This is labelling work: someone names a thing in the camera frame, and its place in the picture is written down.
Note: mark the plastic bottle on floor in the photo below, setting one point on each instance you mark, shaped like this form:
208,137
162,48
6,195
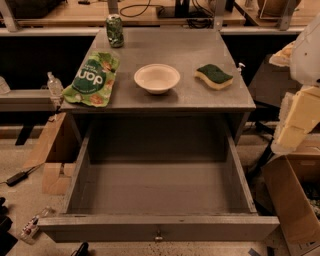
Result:
29,231

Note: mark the black folding chair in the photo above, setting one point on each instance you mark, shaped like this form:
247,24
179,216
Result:
268,88

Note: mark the grey open top drawer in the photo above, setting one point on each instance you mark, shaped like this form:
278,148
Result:
134,178

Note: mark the open cardboard box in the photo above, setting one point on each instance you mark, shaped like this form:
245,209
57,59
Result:
283,177

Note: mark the grey wooden cabinet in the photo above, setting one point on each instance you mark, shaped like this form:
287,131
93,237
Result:
185,50

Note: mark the metal drawer knob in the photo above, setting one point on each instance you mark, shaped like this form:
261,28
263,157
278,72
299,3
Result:
158,237

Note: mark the clear plastic bottle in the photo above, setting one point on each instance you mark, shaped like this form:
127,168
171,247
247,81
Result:
54,85

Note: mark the green soda can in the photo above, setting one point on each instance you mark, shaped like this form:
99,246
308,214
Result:
114,30

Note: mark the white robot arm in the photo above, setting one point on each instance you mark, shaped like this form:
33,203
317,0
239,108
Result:
302,57

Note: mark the black power adapter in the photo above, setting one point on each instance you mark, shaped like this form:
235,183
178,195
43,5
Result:
20,176

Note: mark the wooden workbench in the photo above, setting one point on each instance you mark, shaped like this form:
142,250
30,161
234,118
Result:
143,13

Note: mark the white paper bowl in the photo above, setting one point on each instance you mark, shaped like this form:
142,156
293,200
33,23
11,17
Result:
157,78

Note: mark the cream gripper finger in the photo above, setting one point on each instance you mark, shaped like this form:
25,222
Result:
304,113
287,139

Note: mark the green and yellow sponge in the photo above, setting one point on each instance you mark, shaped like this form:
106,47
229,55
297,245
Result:
213,76

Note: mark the green chip bag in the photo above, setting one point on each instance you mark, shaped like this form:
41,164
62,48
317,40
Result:
94,81

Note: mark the brown cardboard pieces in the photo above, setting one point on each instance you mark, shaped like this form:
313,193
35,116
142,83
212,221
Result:
56,151

